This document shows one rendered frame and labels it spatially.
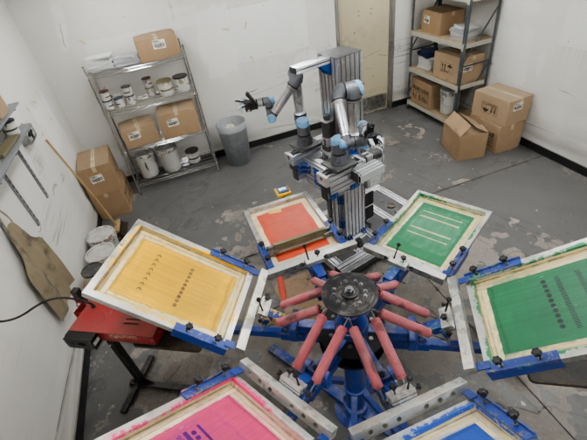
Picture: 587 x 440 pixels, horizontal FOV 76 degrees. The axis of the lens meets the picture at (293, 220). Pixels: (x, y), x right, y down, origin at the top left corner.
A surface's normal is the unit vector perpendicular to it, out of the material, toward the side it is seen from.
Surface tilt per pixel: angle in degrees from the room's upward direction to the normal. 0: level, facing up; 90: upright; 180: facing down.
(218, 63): 90
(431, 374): 0
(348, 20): 90
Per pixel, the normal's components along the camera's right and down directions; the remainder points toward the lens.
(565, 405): -0.13, -0.78
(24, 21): 0.34, 0.55
